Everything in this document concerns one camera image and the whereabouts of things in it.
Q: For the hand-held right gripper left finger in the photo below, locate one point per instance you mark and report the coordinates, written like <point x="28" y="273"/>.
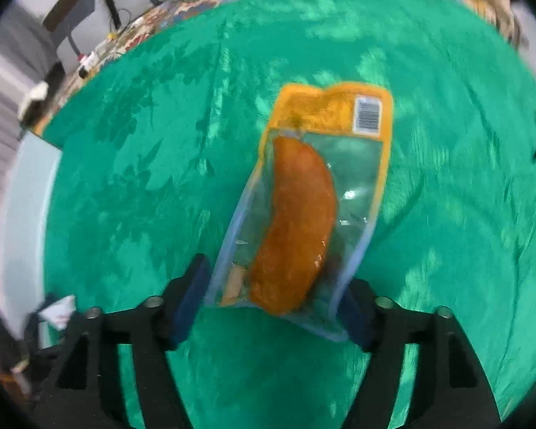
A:
<point x="190" y="304"/>

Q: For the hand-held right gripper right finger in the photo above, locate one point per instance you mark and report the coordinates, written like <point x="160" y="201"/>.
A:
<point x="355" y="317"/>

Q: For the white red-print snack packet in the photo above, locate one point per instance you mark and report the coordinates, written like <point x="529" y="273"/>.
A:
<point x="58" y="310"/>

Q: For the orange sausage clear packet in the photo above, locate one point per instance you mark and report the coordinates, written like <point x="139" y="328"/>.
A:
<point x="295" y="223"/>

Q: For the white power strip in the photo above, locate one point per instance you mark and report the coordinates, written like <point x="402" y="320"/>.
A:
<point x="87" y="60"/>

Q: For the cream floral bed sheet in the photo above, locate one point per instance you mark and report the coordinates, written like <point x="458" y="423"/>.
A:
<point x="161" y="20"/>

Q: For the grey curtain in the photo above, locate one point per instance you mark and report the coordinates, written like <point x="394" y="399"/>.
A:
<point x="18" y="44"/>

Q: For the grey two-tone pillow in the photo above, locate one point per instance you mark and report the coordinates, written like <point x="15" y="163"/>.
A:
<point x="94" y="13"/>

